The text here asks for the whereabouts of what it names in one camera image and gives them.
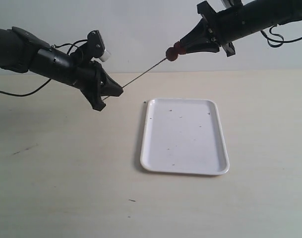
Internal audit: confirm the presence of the thin metal skewer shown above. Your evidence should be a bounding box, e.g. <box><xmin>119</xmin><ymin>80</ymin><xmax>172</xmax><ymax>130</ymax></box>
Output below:
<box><xmin>102</xmin><ymin>58</ymin><xmax>167</xmax><ymax>102</ymax></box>

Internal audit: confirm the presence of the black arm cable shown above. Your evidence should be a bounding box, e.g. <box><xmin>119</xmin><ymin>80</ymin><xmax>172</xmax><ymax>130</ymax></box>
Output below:
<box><xmin>0</xmin><ymin>78</ymin><xmax>52</xmax><ymax>97</ymax></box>
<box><xmin>261</xmin><ymin>24</ymin><xmax>302</xmax><ymax>47</ymax></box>

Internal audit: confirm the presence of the red dried fruit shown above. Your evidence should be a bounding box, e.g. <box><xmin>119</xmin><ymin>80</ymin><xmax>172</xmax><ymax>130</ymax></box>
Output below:
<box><xmin>173</xmin><ymin>41</ymin><xmax>186</xmax><ymax>55</ymax></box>
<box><xmin>166</xmin><ymin>47</ymin><xmax>179</xmax><ymax>61</ymax></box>

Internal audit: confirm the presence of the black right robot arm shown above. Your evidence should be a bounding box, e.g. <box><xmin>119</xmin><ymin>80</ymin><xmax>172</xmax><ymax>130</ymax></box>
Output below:
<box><xmin>179</xmin><ymin>0</ymin><xmax>302</xmax><ymax>57</ymax></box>

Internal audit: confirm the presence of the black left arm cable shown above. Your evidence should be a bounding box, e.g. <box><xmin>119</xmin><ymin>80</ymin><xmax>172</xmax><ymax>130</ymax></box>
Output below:
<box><xmin>0</xmin><ymin>78</ymin><xmax>52</xmax><ymax>97</ymax></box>

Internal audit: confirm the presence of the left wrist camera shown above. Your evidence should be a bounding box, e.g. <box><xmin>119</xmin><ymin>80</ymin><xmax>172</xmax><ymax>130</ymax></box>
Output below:
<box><xmin>87</xmin><ymin>30</ymin><xmax>111</xmax><ymax>62</ymax></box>

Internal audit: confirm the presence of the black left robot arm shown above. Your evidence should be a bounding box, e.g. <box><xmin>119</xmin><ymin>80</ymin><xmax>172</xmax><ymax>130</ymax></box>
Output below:
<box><xmin>0</xmin><ymin>27</ymin><xmax>123</xmax><ymax>111</ymax></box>

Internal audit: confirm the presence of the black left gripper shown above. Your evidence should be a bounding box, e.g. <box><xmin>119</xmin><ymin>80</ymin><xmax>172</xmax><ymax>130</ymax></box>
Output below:
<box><xmin>71</xmin><ymin>61</ymin><xmax>123</xmax><ymax>111</ymax></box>

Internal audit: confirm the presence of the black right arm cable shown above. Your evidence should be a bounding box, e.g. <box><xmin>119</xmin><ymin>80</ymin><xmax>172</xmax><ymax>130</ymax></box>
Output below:
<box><xmin>261</xmin><ymin>24</ymin><xmax>302</xmax><ymax>47</ymax></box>

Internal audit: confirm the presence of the white rectangular plastic tray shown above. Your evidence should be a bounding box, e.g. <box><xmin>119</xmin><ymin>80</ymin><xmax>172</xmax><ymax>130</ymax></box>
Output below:
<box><xmin>140</xmin><ymin>98</ymin><xmax>230</xmax><ymax>176</ymax></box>

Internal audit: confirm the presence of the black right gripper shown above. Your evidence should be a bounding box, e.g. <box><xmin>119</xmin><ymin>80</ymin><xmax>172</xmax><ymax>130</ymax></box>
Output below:
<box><xmin>180</xmin><ymin>0</ymin><xmax>242</xmax><ymax>57</ymax></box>

